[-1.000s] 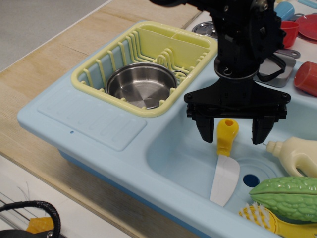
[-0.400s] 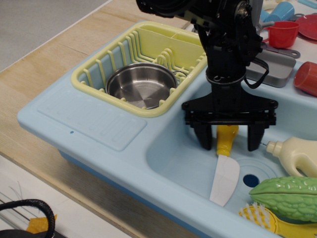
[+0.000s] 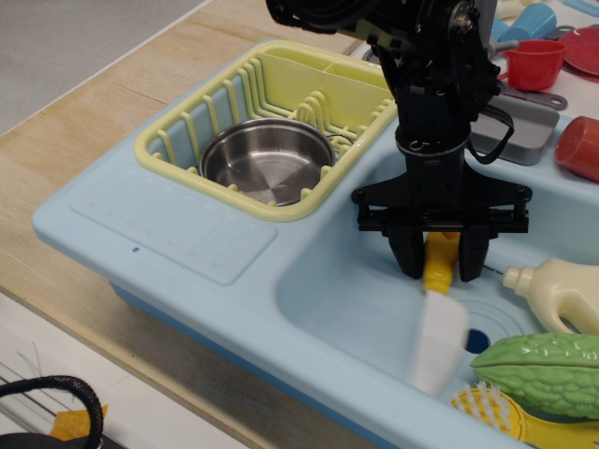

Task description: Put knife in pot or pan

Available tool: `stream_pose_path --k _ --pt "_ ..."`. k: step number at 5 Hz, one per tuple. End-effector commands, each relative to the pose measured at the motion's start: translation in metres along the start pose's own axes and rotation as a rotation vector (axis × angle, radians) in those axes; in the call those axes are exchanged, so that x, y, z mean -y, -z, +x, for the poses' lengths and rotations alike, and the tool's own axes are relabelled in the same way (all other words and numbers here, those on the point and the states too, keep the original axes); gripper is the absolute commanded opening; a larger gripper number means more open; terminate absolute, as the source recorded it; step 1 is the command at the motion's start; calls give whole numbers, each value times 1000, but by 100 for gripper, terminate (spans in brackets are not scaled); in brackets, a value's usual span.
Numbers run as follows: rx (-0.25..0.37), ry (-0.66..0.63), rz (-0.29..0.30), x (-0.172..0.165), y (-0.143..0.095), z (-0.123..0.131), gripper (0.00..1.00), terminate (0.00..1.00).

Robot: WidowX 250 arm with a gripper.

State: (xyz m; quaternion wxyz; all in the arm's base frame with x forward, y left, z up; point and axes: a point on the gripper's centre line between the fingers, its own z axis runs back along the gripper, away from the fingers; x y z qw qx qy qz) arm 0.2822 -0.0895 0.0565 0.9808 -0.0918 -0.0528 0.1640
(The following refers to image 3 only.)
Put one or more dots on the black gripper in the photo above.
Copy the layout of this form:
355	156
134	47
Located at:
442	194

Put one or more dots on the yellow handled toy knife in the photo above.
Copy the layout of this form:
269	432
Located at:
443	325

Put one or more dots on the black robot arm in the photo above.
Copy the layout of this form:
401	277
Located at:
435	60

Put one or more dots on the stainless steel pot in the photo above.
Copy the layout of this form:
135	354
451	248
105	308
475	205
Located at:
271	160

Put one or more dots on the silver pot lid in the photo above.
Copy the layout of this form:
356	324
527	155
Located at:
371	57

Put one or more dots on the cream toy detergent bottle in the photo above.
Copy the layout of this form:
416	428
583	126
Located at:
562	295

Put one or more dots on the light blue toy sink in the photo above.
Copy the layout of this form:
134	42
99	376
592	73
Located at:
315	305

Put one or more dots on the grey toy faucet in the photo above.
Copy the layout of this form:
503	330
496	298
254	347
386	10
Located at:
533	123

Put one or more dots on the yellow dish brush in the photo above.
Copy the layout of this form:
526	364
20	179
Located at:
488	404

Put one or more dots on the yellow dish drying rack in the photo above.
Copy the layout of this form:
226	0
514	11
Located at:
335	94

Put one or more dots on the green toy bitter gourd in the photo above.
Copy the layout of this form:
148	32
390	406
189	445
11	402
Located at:
551	373

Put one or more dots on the red toy measuring cup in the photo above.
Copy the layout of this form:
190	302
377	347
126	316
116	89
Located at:
534	65

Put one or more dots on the red toy plate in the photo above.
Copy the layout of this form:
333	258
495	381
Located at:
581	49

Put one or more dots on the blue toy cup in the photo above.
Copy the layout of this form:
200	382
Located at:
523	20

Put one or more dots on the yellow tape piece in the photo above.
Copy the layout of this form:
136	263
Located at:
71	425

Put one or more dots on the grey toy utensil handle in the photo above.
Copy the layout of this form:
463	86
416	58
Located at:
553	101

